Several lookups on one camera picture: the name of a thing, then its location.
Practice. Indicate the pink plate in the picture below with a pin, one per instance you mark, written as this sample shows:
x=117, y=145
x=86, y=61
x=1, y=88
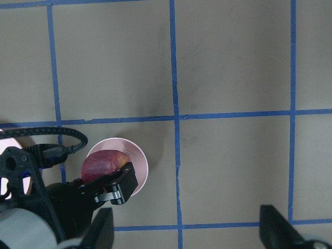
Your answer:
x=11, y=164

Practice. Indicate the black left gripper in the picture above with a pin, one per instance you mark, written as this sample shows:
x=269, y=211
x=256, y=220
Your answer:
x=75, y=202

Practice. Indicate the pink bowl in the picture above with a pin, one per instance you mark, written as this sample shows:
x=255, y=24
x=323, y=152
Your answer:
x=133, y=151

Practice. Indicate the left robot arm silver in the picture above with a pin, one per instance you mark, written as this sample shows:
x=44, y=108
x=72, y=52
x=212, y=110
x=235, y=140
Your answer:
x=30, y=221

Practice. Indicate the right gripper camera finger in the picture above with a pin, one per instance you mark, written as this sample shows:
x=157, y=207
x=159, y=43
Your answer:
x=276, y=232

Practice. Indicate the red apple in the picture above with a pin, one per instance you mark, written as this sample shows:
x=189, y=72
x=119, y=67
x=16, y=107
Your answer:
x=102, y=162

